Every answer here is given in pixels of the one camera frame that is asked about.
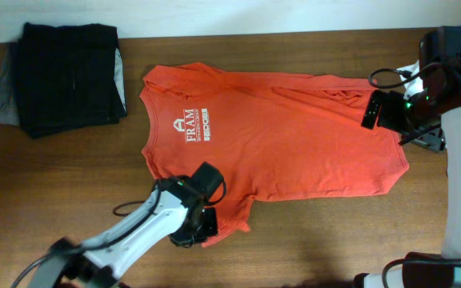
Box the red orange t-shirt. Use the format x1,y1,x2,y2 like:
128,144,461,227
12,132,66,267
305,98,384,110
140,63,409,244

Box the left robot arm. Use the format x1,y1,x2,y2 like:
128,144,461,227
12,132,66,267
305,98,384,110
29,162,226,287

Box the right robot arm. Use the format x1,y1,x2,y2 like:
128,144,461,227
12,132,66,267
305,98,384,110
352,26,461,288

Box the folded black garment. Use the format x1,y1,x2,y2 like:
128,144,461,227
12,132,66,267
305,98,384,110
10,22,127,138

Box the folded grey garment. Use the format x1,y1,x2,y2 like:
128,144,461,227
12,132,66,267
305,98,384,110
0,42,19,126

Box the left black cable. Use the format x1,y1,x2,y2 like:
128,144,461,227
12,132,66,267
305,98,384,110
12,178,227,288

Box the black cable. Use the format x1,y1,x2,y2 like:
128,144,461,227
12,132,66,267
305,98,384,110
12,178,227,288
368,59,461,288

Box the right black cable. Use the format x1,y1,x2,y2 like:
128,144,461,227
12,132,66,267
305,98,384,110
368,59,461,288

